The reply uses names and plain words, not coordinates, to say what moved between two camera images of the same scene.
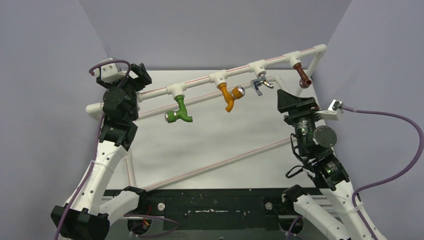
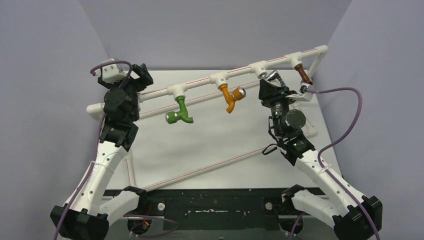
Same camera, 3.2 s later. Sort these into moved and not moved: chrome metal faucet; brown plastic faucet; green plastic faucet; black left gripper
Moved: chrome metal faucet
Not moved: brown plastic faucet; green plastic faucet; black left gripper
